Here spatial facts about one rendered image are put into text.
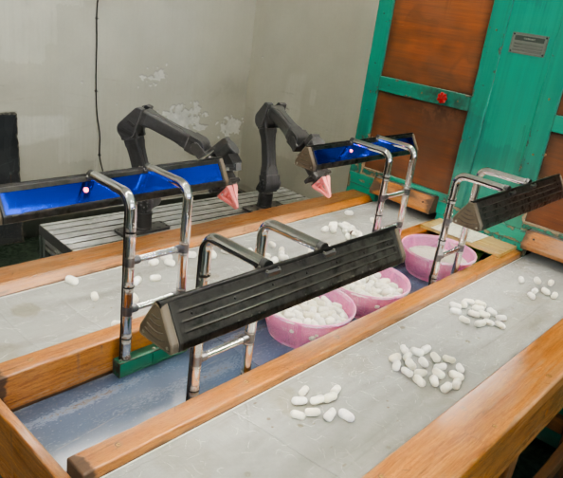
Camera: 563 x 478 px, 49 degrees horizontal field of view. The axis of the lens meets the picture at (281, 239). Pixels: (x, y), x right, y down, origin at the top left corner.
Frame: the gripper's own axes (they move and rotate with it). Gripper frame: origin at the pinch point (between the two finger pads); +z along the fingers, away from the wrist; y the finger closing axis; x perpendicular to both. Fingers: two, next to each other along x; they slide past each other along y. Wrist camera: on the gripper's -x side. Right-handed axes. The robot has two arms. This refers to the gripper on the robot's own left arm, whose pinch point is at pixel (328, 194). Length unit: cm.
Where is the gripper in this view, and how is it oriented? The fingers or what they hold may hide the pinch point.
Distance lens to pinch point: 233.0
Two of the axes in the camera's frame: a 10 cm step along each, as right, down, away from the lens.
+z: 4.7, 8.5, -2.2
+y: 6.8, -1.9, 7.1
